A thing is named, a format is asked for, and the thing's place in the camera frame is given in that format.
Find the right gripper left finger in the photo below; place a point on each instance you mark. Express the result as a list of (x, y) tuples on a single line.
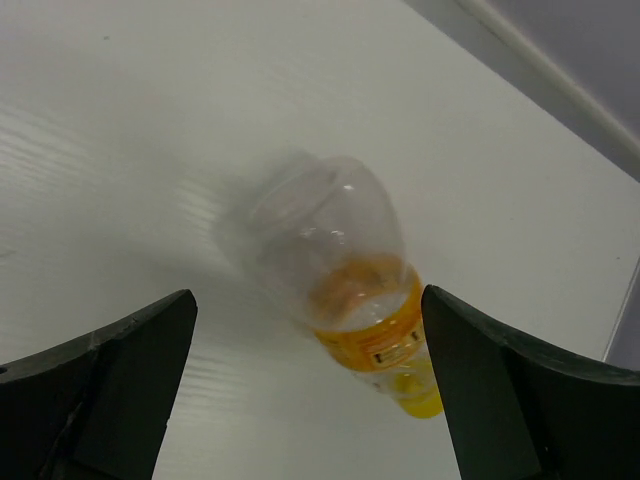
[(97, 406)]

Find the small yellow cap bottle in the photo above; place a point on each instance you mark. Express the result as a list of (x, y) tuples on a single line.
[(322, 239)]

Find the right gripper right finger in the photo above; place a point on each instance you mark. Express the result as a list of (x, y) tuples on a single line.
[(518, 407)]

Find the aluminium table frame rail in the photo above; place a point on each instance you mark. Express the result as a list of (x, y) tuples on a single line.
[(578, 60)]

